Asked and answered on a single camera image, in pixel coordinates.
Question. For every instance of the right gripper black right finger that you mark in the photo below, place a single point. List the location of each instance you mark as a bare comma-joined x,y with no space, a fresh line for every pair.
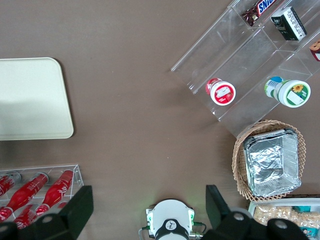
215,205

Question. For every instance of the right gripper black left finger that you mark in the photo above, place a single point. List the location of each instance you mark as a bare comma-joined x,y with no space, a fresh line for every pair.
77,202

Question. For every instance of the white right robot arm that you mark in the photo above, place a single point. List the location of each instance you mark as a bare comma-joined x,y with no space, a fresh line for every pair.
170,212

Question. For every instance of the light wicker basket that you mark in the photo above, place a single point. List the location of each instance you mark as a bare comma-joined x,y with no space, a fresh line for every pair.
238,162

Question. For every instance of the cream plastic tray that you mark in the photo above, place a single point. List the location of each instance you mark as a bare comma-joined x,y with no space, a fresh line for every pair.
32,100

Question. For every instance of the red cola bottle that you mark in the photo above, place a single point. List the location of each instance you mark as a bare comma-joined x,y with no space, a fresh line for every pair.
6,186
25,217
60,186
27,192

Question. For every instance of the clear acrylic bottle rack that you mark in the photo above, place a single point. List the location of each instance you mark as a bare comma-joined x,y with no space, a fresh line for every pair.
75,175

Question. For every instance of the white plastic bin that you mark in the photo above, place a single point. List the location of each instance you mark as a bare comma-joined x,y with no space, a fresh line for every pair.
252,206

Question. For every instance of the clear bag of puffed snacks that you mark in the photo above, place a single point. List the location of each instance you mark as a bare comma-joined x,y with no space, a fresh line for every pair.
280,213

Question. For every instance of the aluminium foil container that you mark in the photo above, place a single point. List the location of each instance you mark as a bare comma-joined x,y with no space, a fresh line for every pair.
270,162

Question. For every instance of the teal snack package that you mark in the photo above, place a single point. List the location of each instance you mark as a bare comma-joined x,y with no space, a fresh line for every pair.
302,208

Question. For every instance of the red yogurt cup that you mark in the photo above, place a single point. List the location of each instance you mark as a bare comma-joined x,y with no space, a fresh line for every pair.
222,92

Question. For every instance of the green yogurt cup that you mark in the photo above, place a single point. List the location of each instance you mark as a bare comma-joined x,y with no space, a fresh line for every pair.
292,93

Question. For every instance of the clear acrylic stepped shelf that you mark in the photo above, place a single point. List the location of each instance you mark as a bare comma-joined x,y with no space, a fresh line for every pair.
250,62

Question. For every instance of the black snack box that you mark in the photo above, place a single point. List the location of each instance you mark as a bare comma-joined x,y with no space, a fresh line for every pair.
290,23

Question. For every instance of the Snickers chocolate bar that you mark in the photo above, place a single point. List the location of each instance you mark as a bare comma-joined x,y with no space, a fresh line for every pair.
262,7

